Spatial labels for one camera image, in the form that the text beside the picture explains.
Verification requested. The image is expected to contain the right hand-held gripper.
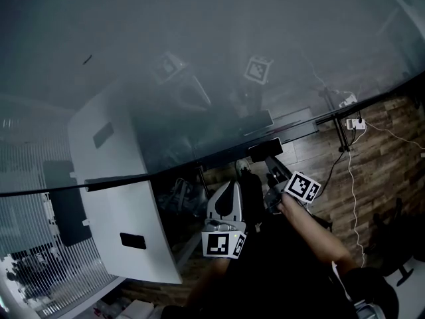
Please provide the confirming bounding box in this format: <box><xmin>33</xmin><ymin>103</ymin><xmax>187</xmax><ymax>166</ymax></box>
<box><xmin>263</xmin><ymin>156</ymin><xmax>321</xmax><ymax>214</ymax></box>

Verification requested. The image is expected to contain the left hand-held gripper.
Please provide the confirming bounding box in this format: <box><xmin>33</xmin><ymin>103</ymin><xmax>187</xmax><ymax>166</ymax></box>
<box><xmin>201</xmin><ymin>180</ymin><xmax>247</xmax><ymax>260</ymax></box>

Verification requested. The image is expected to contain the person's left forearm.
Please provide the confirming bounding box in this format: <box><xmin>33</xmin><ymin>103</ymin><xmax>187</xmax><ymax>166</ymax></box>
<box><xmin>184</xmin><ymin>257</ymin><xmax>233</xmax><ymax>312</ymax></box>

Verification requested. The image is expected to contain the person's right forearm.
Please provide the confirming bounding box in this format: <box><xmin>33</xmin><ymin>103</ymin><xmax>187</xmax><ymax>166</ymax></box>
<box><xmin>278</xmin><ymin>196</ymin><xmax>355</xmax><ymax>272</ymax></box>

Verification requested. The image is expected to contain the large black-framed whiteboard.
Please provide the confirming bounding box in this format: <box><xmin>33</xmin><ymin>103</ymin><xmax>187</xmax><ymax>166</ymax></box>
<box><xmin>0</xmin><ymin>0</ymin><xmax>425</xmax><ymax>197</ymax></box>

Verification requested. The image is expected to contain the dark grey bag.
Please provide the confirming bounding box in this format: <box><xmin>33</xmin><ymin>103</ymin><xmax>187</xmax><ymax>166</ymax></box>
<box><xmin>155</xmin><ymin>177</ymin><xmax>209</xmax><ymax>217</ymax></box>

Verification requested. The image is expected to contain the person's dark clothing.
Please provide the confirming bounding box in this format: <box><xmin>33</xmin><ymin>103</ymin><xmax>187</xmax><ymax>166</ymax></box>
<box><xmin>159</xmin><ymin>169</ymin><xmax>399</xmax><ymax>319</ymax></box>

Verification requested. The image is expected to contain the white power strip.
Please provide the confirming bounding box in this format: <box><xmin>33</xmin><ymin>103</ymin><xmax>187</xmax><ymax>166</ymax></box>
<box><xmin>346</xmin><ymin>118</ymin><xmax>367</xmax><ymax>131</ymax></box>

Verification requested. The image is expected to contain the black office chair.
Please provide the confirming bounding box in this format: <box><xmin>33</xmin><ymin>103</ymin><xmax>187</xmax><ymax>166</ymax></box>
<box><xmin>363</xmin><ymin>197</ymin><xmax>425</xmax><ymax>287</ymax></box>

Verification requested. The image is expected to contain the white cardboard box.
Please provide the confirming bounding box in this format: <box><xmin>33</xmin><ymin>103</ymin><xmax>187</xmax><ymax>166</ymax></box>
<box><xmin>119</xmin><ymin>299</ymin><xmax>155</xmax><ymax>319</ymax></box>

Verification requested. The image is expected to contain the black desk partition panel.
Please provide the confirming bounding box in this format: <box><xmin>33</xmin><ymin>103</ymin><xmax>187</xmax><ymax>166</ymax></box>
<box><xmin>49</xmin><ymin>187</ymin><xmax>92</xmax><ymax>247</ymax></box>

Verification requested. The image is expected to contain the grey waist-worn device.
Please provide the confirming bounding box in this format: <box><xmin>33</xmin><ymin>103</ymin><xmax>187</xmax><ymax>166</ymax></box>
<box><xmin>353</xmin><ymin>299</ymin><xmax>383</xmax><ymax>319</ymax></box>

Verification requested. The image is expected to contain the striped frosted glass partition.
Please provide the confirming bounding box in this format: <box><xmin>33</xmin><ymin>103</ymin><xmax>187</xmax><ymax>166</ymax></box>
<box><xmin>0</xmin><ymin>191</ymin><xmax>121</xmax><ymax>319</ymax></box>

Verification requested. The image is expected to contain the black power cable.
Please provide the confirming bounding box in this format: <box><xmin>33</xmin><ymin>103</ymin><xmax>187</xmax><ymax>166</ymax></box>
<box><xmin>321</xmin><ymin>128</ymin><xmax>358</xmax><ymax>195</ymax></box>

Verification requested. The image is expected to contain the white power cable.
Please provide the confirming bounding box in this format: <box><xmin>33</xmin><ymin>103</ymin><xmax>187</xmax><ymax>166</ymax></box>
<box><xmin>347</xmin><ymin>148</ymin><xmax>367</xmax><ymax>268</ymax></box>
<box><xmin>364</xmin><ymin>121</ymin><xmax>425</xmax><ymax>151</ymax></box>

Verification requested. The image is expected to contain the black desk cable cover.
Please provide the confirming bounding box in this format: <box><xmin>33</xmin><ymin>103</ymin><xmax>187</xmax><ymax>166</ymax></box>
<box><xmin>119</xmin><ymin>233</ymin><xmax>147</xmax><ymax>251</ymax></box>

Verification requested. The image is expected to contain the white body-worn cable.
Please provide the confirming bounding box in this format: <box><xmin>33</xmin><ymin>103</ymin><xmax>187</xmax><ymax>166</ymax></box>
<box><xmin>331</xmin><ymin>261</ymin><xmax>353</xmax><ymax>302</ymax></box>

